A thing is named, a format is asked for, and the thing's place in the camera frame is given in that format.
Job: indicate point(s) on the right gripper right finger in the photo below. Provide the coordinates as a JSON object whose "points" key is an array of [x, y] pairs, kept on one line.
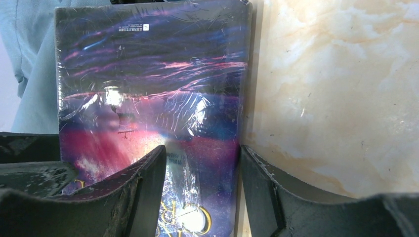
{"points": [[280, 205]]}

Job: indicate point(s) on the dark purple galaxy book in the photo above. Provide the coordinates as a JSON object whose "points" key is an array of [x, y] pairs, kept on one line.
{"points": [[131, 77]]}

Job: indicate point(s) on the blue grey backpack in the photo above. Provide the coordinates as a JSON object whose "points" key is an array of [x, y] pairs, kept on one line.
{"points": [[27, 30]]}

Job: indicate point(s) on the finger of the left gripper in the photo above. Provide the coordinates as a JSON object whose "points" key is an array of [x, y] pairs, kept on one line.
{"points": [[21, 147]]}

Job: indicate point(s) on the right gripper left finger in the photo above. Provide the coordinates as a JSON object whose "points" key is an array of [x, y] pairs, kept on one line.
{"points": [[125, 204]]}

